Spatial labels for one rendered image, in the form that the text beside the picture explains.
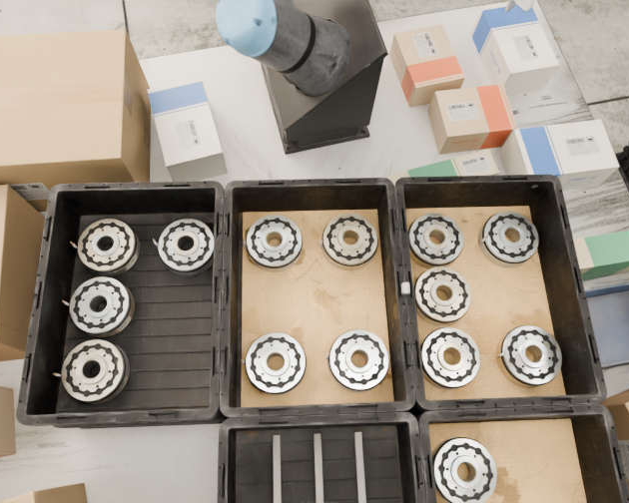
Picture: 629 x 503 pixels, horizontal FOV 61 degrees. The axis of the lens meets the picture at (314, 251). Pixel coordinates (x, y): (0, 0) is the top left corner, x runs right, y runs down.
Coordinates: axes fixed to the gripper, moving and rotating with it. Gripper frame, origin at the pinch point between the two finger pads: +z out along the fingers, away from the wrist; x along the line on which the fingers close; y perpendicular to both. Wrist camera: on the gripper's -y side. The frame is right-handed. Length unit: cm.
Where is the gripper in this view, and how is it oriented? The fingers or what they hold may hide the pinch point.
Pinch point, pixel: (536, 4)
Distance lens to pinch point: 136.0
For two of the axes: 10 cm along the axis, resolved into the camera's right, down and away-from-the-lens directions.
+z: -0.3, 3.4, 9.4
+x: 9.8, -2.0, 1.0
